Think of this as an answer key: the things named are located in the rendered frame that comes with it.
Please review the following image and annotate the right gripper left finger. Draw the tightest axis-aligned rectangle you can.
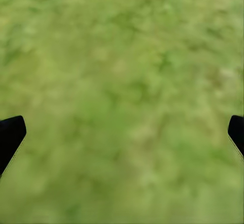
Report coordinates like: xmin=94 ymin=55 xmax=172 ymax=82
xmin=0 ymin=115 xmax=26 ymax=176

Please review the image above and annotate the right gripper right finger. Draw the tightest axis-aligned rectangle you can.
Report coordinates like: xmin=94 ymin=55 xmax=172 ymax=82
xmin=228 ymin=115 xmax=244 ymax=156

